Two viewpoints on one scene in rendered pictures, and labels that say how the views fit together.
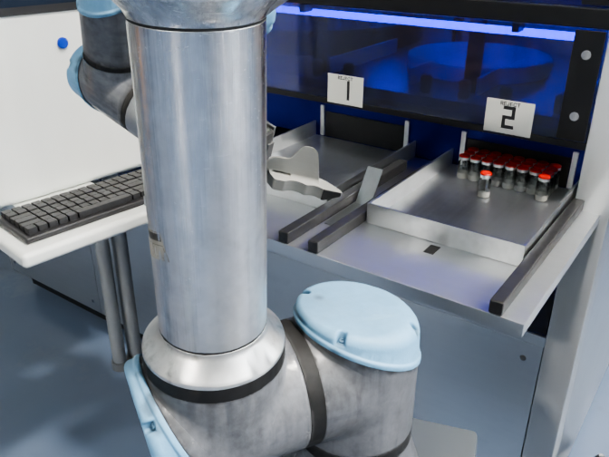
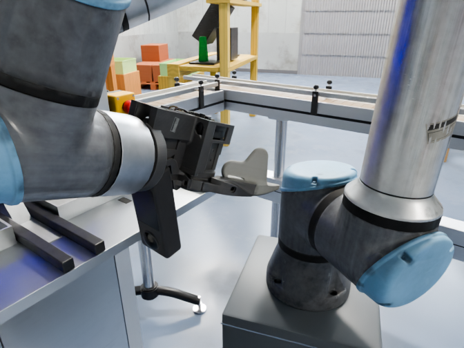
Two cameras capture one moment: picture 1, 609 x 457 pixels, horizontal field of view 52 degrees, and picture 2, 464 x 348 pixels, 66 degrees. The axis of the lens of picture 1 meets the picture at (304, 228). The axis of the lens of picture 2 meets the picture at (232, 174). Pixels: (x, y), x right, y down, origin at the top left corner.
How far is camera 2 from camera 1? 0.78 m
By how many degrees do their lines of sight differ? 80
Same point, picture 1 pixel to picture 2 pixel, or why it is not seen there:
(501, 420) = (107, 305)
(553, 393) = (124, 262)
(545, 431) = (128, 285)
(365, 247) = (107, 226)
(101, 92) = (76, 148)
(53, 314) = not seen: outside the picture
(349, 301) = (316, 168)
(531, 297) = not seen: hidden behind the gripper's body
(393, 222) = (83, 206)
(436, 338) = (50, 302)
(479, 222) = not seen: hidden behind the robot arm
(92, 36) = (99, 45)
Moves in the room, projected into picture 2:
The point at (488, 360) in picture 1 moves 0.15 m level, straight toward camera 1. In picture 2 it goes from (88, 279) to (130, 291)
